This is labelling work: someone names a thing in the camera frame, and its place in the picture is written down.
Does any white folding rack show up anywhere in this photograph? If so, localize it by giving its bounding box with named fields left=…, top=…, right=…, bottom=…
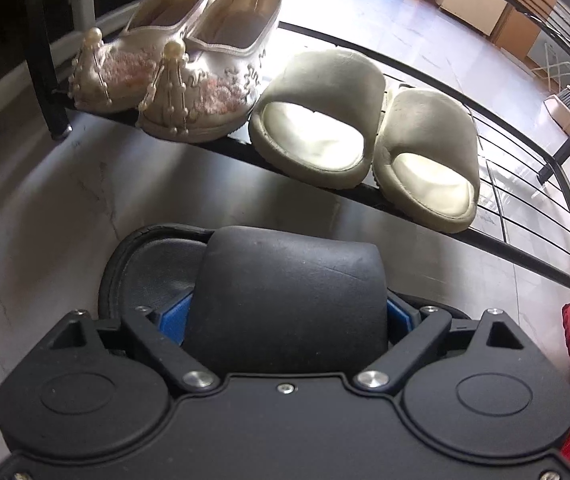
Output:
left=531, top=42, right=570, bottom=84

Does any beige slide slipper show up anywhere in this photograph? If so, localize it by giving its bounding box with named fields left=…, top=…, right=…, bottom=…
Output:
left=373, top=88, right=480, bottom=234
left=248, top=50, right=387, bottom=190

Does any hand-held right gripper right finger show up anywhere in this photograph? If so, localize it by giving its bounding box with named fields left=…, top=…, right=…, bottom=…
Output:
left=355, top=298, right=528, bottom=391

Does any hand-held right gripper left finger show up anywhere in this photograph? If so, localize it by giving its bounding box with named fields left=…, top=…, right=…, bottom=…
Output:
left=46, top=305, right=219, bottom=392

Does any black slide slipper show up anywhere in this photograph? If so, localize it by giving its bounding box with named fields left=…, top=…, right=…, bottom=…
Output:
left=99, top=224, right=472, bottom=376

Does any black metal shoe rack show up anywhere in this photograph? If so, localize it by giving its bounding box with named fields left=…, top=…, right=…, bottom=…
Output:
left=21, top=0, right=570, bottom=306

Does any pink embroidered beaded shoe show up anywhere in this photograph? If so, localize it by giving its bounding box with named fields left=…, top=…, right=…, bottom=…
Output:
left=68, top=0, right=219, bottom=113
left=136, top=0, right=283, bottom=142

